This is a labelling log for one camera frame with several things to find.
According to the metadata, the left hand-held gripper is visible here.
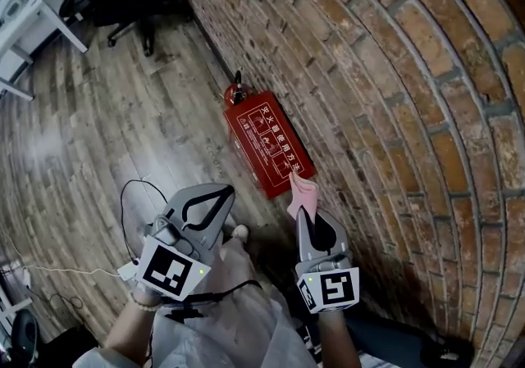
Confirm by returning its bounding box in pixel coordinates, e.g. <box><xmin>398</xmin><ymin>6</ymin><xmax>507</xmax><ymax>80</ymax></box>
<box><xmin>134</xmin><ymin>183</ymin><xmax>237</xmax><ymax>302</ymax></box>

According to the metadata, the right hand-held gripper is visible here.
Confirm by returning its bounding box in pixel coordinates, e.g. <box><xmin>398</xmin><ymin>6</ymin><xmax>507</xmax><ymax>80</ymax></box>
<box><xmin>294</xmin><ymin>206</ymin><xmax>361</xmax><ymax>315</ymax></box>

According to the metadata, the pink cloth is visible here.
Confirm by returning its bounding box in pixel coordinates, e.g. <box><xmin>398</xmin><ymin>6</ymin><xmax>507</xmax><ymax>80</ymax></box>
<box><xmin>285</xmin><ymin>170</ymin><xmax>321</xmax><ymax>225</ymax></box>

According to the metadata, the red fire extinguisher box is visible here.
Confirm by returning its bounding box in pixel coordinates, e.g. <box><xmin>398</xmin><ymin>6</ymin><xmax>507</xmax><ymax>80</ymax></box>
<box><xmin>223</xmin><ymin>89</ymin><xmax>318</xmax><ymax>201</ymax></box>

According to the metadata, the person's left forearm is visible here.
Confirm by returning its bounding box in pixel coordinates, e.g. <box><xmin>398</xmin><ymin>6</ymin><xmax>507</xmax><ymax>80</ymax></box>
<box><xmin>103</xmin><ymin>286</ymin><xmax>166</xmax><ymax>359</ymax></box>

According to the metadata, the person's right forearm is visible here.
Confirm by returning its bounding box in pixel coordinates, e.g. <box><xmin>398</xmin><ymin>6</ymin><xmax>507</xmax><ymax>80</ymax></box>
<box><xmin>317</xmin><ymin>308</ymin><xmax>363</xmax><ymax>368</ymax></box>

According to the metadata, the red fire extinguisher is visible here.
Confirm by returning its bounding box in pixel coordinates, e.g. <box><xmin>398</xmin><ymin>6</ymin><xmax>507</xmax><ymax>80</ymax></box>
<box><xmin>223</xmin><ymin>70</ymin><xmax>252</xmax><ymax>107</ymax></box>

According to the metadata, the white power adapter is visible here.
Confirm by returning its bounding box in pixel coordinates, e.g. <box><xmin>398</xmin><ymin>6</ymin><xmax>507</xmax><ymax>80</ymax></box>
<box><xmin>116</xmin><ymin>261</ymin><xmax>139</xmax><ymax>282</ymax></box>

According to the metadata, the person's white garment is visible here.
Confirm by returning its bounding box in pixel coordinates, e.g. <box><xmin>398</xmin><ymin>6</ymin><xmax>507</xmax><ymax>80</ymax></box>
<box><xmin>72</xmin><ymin>234</ymin><xmax>322</xmax><ymax>368</ymax></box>

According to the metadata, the person's black trouser leg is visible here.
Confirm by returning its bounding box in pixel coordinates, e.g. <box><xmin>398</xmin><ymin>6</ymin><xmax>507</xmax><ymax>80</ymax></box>
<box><xmin>346</xmin><ymin>315</ymin><xmax>436</xmax><ymax>368</ymax></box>

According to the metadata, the person's black shoe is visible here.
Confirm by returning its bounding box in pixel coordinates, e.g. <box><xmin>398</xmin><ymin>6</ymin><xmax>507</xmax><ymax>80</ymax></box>
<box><xmin>420</xmin><ymin>334</ymin><xmax>476</xmax><ymax>365</ymax></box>

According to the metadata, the black round device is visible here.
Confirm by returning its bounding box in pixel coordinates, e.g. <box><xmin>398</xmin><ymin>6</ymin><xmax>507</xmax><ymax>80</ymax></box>
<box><xmin>8</xmin><ymin>308</ymin><xmax>41</xmax><ymax>361</ymax></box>

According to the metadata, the white desk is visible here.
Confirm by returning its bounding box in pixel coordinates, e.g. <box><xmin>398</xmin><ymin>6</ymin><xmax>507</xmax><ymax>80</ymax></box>
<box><xmin>0</xmin><ymin>0</ymin><xmax>92</xmax><ymax>102</ymax></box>

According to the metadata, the black cable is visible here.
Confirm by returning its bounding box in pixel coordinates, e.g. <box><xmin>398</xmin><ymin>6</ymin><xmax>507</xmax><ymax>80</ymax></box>
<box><xmin>119</xmin><ymin>179</ymin><xmax>170</xmax><ymax>266</ymax></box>

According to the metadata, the beaded bracelet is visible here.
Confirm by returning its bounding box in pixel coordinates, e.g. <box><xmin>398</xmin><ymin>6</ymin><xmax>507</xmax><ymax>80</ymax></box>
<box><xmin>129</xmin><ymin>291</ymin><xmax>164</xmax><ymax>313</ymax></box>

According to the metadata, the white cable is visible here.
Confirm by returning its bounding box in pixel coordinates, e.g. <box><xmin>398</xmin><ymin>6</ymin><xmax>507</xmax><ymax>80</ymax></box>
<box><xmin>0</xmin><ymin>226</ymin><xmax>123</xmax><ymax>278</ymax></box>

